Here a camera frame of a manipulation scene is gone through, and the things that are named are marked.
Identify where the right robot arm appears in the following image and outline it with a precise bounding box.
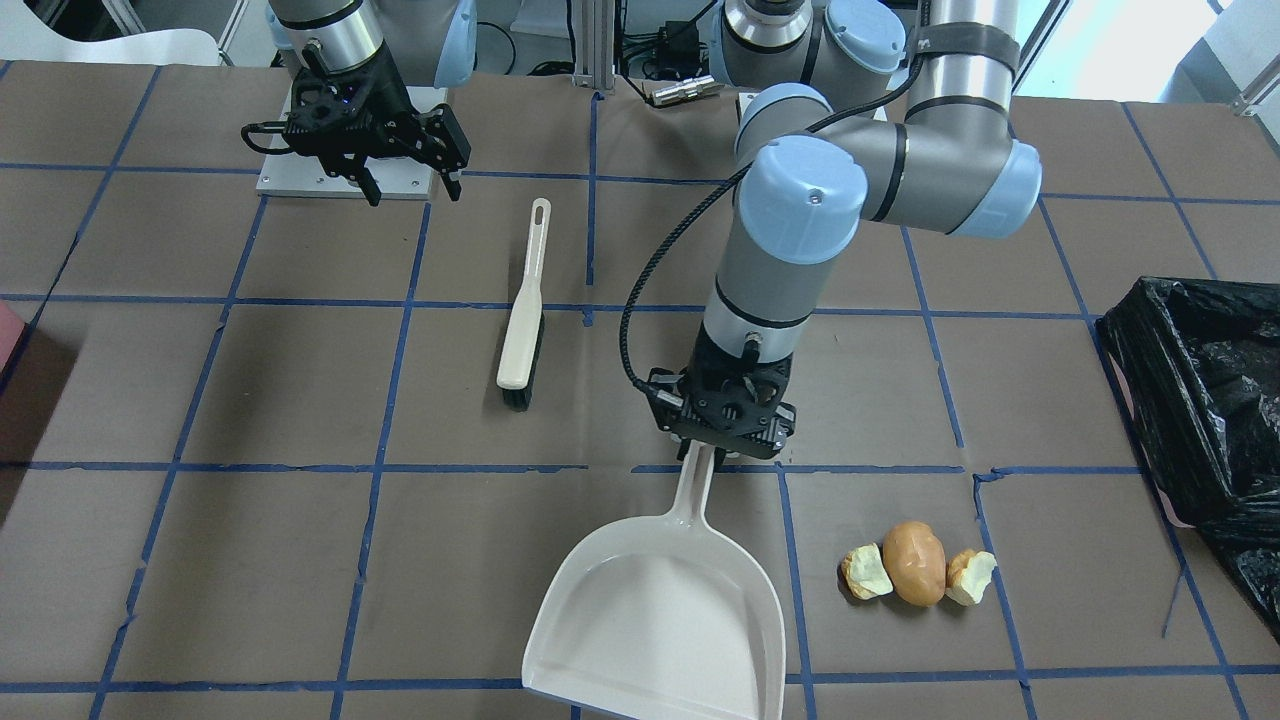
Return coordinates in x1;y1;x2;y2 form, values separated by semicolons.
239;1;477;206

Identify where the silver metal cylinder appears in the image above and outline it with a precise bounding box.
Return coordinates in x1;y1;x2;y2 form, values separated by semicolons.
645;76;724;109

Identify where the cream hand brush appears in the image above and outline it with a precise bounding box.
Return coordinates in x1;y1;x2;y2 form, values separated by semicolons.
495;197;552;413

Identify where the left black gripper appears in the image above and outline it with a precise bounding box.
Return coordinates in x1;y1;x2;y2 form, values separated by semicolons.
645;327;797;466

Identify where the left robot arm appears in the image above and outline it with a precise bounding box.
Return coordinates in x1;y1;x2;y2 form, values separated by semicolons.
630;1;1043;459

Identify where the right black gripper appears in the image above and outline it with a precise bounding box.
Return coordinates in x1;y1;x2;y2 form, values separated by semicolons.
239;55;471;208

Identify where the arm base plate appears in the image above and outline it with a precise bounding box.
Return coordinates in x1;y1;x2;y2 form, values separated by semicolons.
256;150;438;202
735;88;891;126

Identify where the brown bread roll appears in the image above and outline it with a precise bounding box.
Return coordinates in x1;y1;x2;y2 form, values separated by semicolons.
881;520;946;607

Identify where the white plastic dustpan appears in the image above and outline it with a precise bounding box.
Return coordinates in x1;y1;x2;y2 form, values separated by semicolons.
521;442;786;719

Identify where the aluminium frame post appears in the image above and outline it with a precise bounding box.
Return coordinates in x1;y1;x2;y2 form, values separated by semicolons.
566;1;618;97

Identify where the cable hub with wires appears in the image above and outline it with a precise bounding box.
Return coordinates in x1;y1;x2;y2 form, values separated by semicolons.
480;0;731;81

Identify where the pink bin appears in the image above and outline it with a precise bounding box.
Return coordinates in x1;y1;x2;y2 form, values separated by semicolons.
0;300;28;373

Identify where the black trash bag bin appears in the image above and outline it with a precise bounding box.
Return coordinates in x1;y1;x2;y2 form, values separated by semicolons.
1096;275;1279;633

